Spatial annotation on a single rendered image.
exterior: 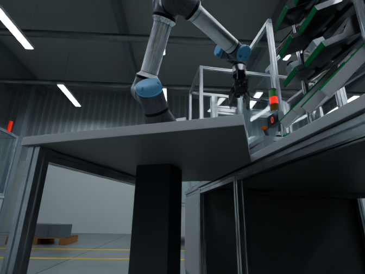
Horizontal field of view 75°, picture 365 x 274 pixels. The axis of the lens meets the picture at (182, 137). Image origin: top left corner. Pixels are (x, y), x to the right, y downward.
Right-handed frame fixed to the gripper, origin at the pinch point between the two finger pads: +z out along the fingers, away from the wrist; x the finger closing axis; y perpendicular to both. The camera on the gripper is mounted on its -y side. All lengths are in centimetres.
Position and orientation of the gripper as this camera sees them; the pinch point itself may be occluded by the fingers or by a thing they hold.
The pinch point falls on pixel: (239, 108)
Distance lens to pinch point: 132.0
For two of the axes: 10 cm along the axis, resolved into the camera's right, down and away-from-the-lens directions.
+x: 10.0, 0.4, -0.5
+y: -0.4, -3.2, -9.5
